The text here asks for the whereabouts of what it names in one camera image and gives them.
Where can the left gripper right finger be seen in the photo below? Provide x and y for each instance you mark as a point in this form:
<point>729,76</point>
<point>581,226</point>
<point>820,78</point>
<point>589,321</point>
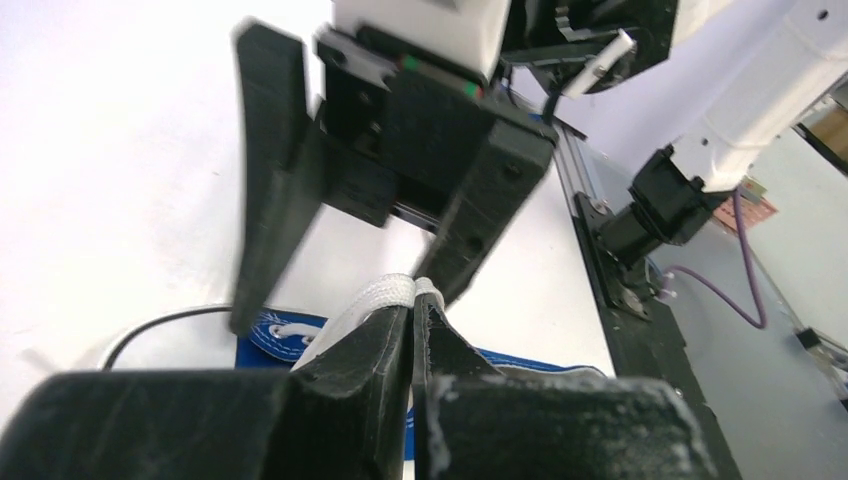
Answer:
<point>472,421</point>

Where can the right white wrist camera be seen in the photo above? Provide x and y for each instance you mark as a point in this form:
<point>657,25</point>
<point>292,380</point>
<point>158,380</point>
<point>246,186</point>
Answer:
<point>465,36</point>

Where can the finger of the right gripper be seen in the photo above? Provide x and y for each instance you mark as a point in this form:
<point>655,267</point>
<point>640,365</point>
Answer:
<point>284,170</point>
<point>508,165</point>

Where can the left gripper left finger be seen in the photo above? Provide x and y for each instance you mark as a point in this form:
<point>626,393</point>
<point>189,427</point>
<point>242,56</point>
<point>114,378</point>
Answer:
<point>133,424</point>

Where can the blue sneaker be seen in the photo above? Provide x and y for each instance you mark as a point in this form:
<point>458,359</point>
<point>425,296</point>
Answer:
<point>404,376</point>

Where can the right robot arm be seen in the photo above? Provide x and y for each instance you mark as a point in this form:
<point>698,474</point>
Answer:
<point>794,52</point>

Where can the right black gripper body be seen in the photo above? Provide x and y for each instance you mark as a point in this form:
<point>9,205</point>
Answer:
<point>411,121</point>

